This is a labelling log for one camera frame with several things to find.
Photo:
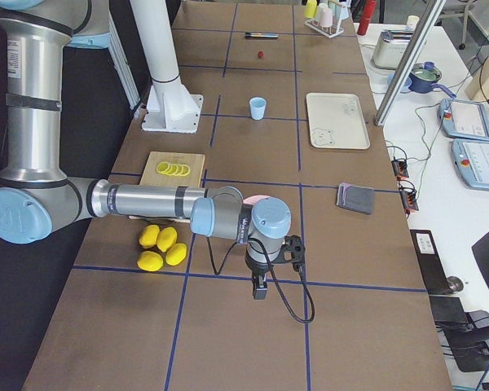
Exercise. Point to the red bottle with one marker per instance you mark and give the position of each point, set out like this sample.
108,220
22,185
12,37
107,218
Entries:
368,10

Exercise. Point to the white cup rack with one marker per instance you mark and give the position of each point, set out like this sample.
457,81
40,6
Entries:
331,31

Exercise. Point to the steel muddler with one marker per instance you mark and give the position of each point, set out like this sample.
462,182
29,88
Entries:
261,36

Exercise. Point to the pink bowl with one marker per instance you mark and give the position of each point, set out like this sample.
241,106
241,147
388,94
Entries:
254,199

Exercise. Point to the teach pendant near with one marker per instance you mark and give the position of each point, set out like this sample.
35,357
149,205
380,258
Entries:
472,160

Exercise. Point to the yellow lemon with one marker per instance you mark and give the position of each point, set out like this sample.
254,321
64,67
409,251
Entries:
150,261
176,254
149,235
166,239

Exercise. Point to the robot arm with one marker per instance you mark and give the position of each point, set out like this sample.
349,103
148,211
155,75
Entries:
38,198

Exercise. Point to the cream toaster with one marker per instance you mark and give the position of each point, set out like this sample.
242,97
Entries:
390,47

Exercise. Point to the grey folded cloth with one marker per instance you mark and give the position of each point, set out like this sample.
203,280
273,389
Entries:
355,198

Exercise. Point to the cream bear tray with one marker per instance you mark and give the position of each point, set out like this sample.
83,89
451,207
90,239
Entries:
336,121

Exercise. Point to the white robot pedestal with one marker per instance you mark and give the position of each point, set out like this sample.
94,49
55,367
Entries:
170,106

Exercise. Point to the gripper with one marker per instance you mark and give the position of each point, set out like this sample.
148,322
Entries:
259,269

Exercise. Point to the lemon slices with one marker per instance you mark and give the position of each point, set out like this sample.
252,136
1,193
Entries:
173,169

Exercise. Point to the teach pendant far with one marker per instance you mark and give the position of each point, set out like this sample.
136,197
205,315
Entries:
464,119

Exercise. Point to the aluminium frame post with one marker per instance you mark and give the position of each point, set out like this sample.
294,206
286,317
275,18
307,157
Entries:
410,56

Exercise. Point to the teach pendant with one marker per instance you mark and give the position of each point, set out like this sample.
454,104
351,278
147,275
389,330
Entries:
464,119
472,160

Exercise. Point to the light blue cup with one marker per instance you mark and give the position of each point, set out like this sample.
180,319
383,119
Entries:
257,107

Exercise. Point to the pink cup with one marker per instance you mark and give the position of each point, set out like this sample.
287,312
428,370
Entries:
324,17

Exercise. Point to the bamboo cutting board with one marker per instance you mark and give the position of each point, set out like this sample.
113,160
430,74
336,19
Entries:
151,178

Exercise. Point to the blue saucepan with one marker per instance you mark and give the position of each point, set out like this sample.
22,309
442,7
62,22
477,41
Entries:
425,78

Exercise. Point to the yellow cup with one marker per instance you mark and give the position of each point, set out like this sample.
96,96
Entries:
310,9

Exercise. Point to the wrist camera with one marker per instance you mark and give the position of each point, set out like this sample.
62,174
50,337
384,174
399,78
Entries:
292,252

